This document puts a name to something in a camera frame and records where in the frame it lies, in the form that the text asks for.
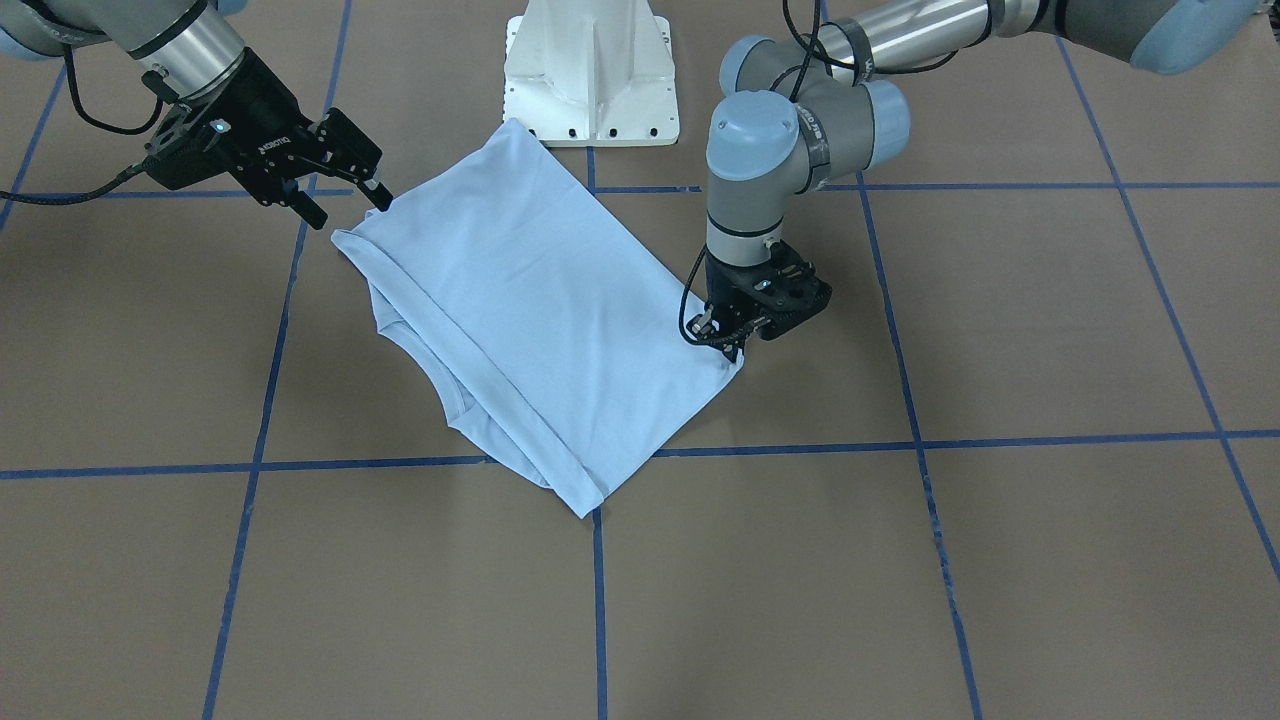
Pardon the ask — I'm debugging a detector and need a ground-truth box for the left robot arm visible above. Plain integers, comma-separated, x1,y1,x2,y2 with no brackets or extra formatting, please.
680,1,1257,363

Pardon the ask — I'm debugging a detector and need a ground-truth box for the black braided cable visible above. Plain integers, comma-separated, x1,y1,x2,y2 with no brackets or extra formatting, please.
678,250,751,348
0,40,191,208

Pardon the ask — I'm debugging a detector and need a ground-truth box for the light blue t-shirt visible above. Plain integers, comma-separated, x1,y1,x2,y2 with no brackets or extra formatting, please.
332,119,742,518

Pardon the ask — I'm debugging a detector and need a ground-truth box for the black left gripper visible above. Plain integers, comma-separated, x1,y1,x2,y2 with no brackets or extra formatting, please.
707,241,832,365

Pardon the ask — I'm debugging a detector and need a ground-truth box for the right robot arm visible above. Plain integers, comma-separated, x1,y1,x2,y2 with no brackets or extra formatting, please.
3,1,393,229

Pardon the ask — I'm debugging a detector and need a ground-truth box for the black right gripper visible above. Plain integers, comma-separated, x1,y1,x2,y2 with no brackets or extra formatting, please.
146,47,394,231

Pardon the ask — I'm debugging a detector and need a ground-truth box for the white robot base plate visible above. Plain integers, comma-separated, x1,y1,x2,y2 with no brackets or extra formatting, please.
502,1,681,147

